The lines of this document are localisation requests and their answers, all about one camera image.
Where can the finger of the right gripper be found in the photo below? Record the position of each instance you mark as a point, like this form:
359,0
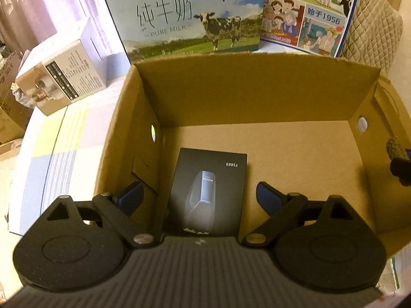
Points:
400,166

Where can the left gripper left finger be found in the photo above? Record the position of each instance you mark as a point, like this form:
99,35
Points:
116,212

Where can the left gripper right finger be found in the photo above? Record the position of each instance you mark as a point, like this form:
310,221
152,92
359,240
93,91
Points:
283,211

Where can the brown hair scrunchie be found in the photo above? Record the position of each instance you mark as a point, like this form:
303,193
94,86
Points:
395,150

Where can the black product box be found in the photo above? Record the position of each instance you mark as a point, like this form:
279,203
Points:
207,193

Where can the checkered table cloth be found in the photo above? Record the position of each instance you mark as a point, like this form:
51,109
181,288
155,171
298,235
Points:
61,153

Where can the brown cardboard box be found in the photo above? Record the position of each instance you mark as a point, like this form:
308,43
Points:
309,124

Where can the cardboard boxes pile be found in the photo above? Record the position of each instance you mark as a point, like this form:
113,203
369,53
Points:
14,116

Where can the quilted beige chair cover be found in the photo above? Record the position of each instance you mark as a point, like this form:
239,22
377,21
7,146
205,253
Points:
374,34

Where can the white appliance box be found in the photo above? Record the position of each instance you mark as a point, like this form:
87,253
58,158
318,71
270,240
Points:
64,68

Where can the dark blue milk carton box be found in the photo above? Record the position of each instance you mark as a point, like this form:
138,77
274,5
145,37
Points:
308,26

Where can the light blue milk carton box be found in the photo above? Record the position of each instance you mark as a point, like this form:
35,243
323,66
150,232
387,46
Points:
149,29

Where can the pink curtain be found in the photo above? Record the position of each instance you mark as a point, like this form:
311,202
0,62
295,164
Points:
27,23

